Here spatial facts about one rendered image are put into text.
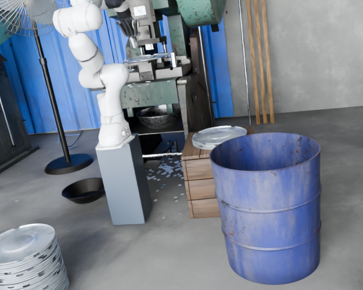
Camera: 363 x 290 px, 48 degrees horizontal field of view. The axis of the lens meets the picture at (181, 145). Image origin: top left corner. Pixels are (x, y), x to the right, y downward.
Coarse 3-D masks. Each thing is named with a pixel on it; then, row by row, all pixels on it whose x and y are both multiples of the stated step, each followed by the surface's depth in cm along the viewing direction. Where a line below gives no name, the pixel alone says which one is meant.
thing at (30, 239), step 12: (24, 228) 174; (36, 228) 172; (48, 228) 171; (0, 240) 167; (12, 240) 164; (24, 240) 163; (36, 240) 163; (48, 240) 161; (0, 252) 158; (12, 252) 156; (24, 252) 155; (36, 252) 153; (0, 264) 149
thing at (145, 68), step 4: (148, 60) 238; (152, 60) 242; (128, 64) 239; (132, 64) 238; (136, 64) 238; (140, 64) 250; (144, 64) 249; (148, 64) 249; (152, 64) 249; (140, 68) 250; (144, 68) 250; (148, 68) 249; (152, 68) 249; (140, 72) 251; (144, 72) 251; (148, 72) 250; (152, 72) 250; (140, 76) 252; (144, 76) 252; (148, 76) 251; (152, 76) 250; (140, 80) 253; (144, 80) 252; (148, 80) 252
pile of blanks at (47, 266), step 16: (32, 256) 152; (48, 256) 158; (0, 272) 150; (16, 272) 150; (32, 272) 153; (48, 272) 158; (64, 272) 168; (0, 288) 153; (16, 288) 152; (32, 288) 156; (48, 288) 158; (64, 288) 166
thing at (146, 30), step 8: (128, 0) 247; (136, 0) 246; (144, 0) 245; (136, 8) 248; (144, 8) 247; (136, 16) 250; (144, 16) 248; (144, 24) 250; (152, 24) 249; (144, 32) 249; (152, 32) 251; (160, 32) 262
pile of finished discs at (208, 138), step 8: (208, 128) 227; (216, 128) 226; (224, 128) 224; (232, 128) 222; (240, 128) 220; (192, 136) 217; (200, 136) 217; (208, 136) 213; (216, 136) 211; (224, 136) 209; (232, 136) 209; (200, 144) 206; (208, 144) 202; (216, 144) 206
